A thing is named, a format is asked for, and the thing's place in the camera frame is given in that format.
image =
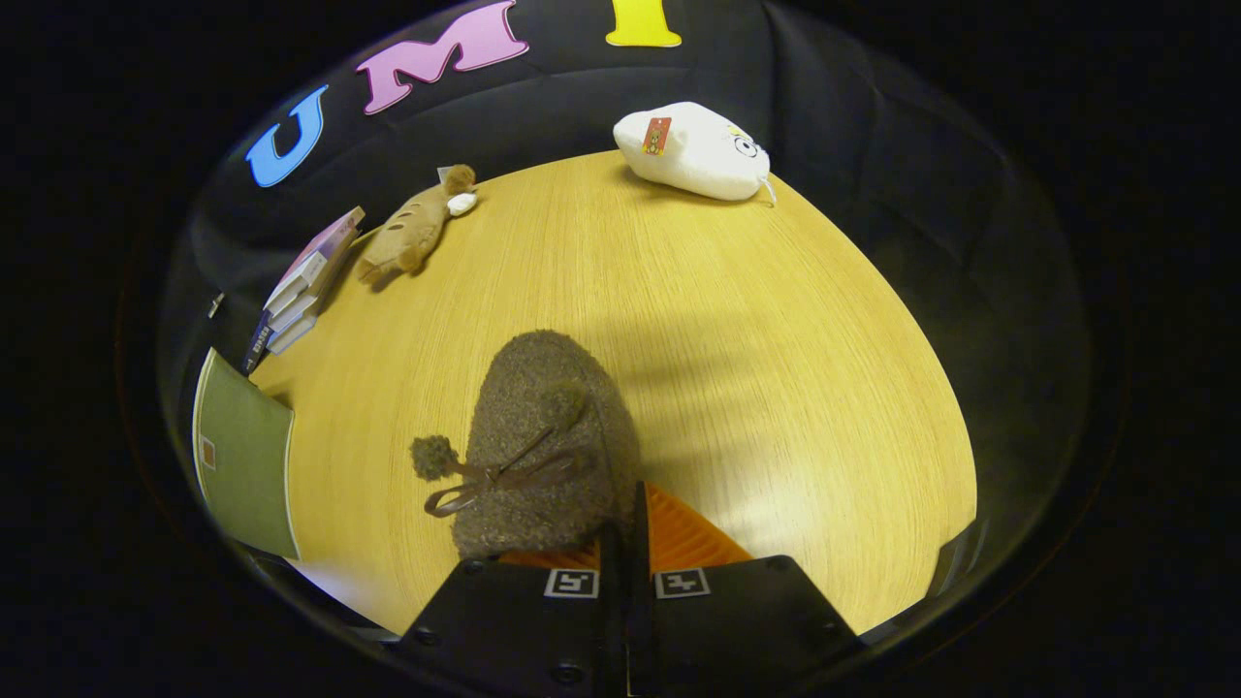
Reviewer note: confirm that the brown plush toy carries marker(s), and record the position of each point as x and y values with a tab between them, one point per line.
407	237

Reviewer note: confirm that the white book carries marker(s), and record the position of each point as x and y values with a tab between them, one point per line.
291	312
291	335

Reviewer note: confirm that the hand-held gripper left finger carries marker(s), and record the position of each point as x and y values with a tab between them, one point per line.
611	620

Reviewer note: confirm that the brown fuzzy shoe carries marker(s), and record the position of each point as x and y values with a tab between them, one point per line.
543	388

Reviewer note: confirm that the white clip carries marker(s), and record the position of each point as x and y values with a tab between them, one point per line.
215	304

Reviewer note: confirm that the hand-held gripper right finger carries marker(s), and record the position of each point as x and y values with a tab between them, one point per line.
640	601

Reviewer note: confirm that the white plush toy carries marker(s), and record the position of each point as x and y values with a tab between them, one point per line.
698	155

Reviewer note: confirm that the dark blue book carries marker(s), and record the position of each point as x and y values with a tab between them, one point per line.
258	341

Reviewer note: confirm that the pink cover book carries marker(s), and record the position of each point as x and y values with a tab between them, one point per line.
325	250

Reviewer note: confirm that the green fabric storage box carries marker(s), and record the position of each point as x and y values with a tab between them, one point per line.
247	456

